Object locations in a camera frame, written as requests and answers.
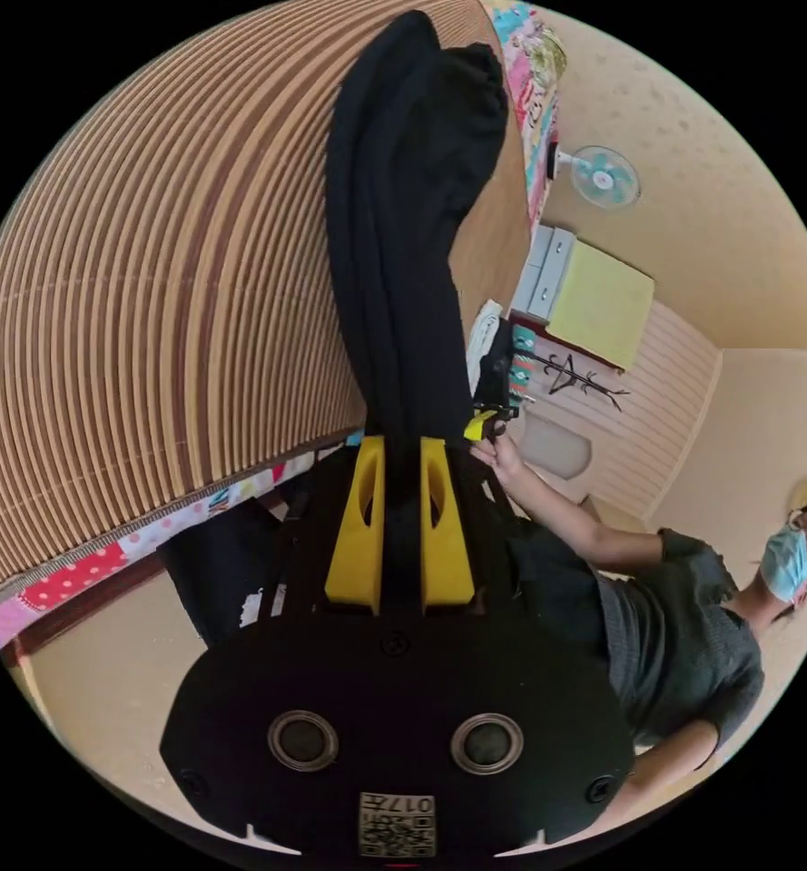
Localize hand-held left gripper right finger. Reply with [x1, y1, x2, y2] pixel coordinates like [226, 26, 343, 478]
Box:
[419, 435, 477, 614]

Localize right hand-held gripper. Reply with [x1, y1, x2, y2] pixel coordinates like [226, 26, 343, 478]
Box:
[463, 318, 521, 445]

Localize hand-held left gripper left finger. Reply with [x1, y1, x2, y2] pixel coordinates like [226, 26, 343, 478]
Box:
[323, 435, 386, 616]

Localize black pants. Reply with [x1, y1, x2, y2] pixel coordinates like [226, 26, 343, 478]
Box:
[323, 7, 512, 607]

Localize person's left forearm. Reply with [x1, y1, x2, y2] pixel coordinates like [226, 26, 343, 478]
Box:
[604, 718, 725, 828]

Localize person's right forearm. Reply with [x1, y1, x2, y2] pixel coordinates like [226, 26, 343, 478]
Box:
[508, 469, 671, 570]

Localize person's right hand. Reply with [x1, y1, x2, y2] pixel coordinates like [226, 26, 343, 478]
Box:
[470, 435, 528, 493]

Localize pile of clothes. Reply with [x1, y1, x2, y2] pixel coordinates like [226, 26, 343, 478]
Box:
[466, 298, 539, 406]

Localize black coat rack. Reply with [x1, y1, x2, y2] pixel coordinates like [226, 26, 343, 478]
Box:
[530, 352, 633, 414]

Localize grey cupboard with yellow cloth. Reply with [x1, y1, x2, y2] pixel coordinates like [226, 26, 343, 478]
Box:
[510, 224, 657, 373]

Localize person's body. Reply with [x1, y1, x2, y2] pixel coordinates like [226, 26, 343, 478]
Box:
[157, 493, 807, 758]

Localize bed with woven mat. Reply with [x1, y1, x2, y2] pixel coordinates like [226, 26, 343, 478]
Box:
[0, 0, 569, 656]

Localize wall fan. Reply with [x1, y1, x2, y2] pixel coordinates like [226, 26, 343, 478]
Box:
[554, 143, 643, 210]

